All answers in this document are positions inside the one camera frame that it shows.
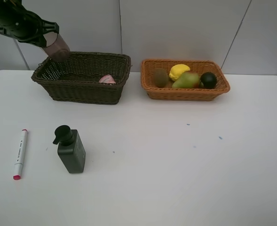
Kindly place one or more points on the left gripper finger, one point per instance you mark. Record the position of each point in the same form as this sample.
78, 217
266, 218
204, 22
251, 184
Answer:
39, 41

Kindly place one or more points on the dark green pump bottle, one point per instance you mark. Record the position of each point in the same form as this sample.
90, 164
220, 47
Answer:
70, 149

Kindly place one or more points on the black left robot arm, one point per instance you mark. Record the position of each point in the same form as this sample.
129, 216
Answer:
10, 5

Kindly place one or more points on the dark brown wicker basket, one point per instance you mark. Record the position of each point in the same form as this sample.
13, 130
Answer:
77, 78

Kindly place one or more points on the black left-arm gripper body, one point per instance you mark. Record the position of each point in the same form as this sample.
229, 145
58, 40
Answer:
24, 25

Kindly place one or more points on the dark green round fruit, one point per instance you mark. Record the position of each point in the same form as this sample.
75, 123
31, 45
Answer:
208, 80

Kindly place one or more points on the pink white-capped bottle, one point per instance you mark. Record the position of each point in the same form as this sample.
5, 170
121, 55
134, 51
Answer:
107, 79

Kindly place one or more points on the brown kiwi fruit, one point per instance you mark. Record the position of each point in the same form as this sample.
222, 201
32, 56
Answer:
160, 77

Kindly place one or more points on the green red pear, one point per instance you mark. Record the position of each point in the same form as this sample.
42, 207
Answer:
187, 80

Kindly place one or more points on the white red-capped marker pen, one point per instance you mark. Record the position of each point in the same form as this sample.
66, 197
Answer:
18, 166

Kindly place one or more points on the yellow lemon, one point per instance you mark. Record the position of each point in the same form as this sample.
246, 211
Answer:
177, 70

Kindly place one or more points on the translucent pink plastic cup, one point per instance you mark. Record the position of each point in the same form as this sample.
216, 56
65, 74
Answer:
56, 48

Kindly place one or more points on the orange wicker basket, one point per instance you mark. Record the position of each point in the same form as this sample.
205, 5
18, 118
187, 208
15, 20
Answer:
148, 67

